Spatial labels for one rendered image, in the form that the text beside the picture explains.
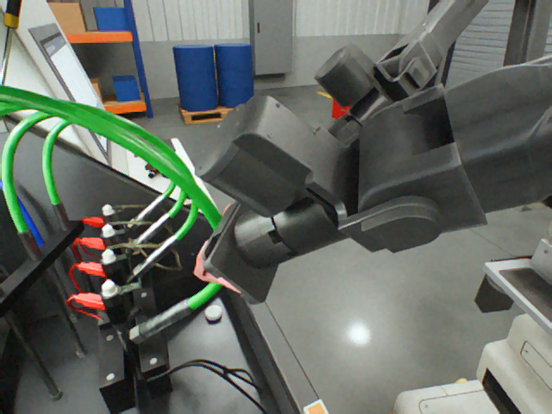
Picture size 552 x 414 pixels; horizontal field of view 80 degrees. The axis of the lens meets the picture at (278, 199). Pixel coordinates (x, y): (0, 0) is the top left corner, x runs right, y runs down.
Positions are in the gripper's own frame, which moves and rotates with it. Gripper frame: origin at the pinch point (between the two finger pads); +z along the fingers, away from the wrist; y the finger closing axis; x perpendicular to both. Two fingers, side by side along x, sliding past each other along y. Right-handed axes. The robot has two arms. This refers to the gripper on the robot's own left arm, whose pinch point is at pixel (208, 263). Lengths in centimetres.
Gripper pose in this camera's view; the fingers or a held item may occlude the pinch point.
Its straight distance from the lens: 38.8
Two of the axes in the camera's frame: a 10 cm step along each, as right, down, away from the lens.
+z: -6.6, 3.7, 6.6
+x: 6.9, 6.4, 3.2
